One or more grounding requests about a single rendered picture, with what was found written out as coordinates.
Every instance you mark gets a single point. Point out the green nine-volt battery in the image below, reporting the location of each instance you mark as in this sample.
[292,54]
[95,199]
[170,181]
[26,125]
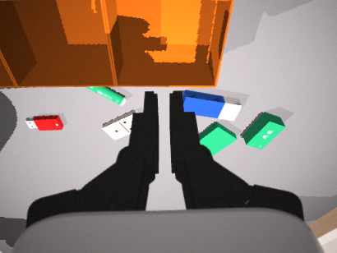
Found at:
[263,130]

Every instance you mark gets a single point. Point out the blue and white eraser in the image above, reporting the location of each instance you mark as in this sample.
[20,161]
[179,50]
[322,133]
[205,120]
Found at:
[211,105]

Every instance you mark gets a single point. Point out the beige domino tile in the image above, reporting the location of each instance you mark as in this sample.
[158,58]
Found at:
[120,126]

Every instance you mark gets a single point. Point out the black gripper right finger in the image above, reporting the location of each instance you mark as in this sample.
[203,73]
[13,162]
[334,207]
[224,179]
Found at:
[207,184]

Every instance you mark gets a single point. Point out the red usb stick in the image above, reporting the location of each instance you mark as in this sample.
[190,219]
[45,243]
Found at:
[44,123]

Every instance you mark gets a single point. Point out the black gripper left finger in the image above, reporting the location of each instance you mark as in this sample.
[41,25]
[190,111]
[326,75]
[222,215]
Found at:
[124,186]

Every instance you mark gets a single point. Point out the orange rack of bins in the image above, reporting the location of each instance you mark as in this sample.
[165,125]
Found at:
[151,43]

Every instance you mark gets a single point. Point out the green flat square block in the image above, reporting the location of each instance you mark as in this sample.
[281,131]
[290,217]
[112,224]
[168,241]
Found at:
[216,137]

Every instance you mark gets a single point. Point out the green aaa battery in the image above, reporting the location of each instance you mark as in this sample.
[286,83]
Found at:
[109,94]

